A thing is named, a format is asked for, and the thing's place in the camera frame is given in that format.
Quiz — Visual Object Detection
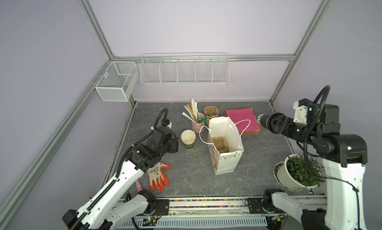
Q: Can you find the orange white work glove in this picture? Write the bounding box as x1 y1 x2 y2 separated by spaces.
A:
147 162 172 192

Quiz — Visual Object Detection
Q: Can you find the long white wire shelf basket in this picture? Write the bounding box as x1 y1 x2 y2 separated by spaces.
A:
140 52 230 85

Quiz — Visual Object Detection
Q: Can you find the white plant pot saucer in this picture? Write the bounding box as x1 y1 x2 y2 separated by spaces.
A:
274 161 298 191

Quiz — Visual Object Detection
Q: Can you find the potted green plant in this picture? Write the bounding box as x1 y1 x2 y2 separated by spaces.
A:
286 154 325 188

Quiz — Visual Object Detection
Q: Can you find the black paper coffee cup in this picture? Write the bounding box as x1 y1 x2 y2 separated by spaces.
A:
257 114 270 127

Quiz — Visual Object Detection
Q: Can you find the green paper coffee cup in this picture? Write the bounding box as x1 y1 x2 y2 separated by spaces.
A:
181 129 196 150

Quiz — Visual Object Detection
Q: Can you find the purple pink silicone spatula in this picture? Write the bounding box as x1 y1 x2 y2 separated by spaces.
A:
135 180 143 192

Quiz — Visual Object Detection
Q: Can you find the pink cup of stirrers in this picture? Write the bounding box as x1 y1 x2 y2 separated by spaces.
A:
182 99 217 133

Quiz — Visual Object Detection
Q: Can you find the brown pulp cup carrier stack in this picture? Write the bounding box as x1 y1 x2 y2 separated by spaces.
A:
204 106 219 117

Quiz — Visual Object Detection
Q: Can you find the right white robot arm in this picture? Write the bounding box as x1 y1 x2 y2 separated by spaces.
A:
258 86 367 230

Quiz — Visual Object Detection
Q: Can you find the white cartoon paper gift bag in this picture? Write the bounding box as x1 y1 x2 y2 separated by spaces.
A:
199 116 252 175

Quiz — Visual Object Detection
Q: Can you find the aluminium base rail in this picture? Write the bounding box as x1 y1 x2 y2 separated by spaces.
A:
78 195 344 230

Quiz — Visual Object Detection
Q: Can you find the small white mesh basket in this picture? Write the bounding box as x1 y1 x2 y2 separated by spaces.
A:
95 61 139 102

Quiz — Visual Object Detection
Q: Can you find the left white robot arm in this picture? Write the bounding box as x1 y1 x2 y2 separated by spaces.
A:
62 108 179 230

